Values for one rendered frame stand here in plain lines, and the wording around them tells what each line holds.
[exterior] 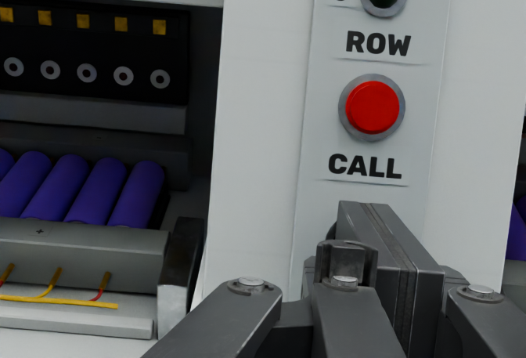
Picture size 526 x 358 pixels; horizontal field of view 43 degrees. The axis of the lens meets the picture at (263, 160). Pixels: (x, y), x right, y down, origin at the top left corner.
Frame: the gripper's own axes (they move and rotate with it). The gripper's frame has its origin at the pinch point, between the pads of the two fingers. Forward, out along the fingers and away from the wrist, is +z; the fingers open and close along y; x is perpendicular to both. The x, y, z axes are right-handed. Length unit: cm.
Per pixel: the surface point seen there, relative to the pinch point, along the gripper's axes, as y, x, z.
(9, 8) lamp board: -17.4, 7.3, 19.4
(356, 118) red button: -0.5, 4.0, 3.4
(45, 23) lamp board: -15.5, 6.7, 19.6
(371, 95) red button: -0.1, 4.7, 3.4
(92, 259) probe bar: -10.0, -3.3, 10.6
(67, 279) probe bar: -11.1, -4.4, 11.0
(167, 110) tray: -8.9, 2.5, 20.7
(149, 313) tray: -7.4, -5.3, 10.2
